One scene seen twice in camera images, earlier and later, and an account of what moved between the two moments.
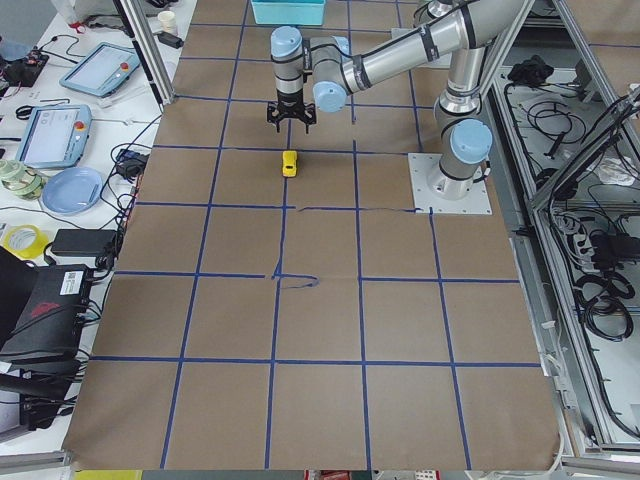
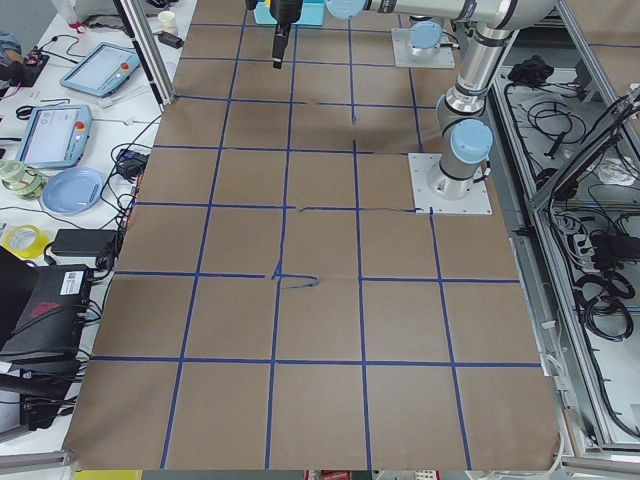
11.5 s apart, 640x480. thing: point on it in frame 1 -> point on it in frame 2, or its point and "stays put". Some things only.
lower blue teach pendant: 56,137 stays put
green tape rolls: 20,180 stays put
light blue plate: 72,191 stays put
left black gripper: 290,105 -> 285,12
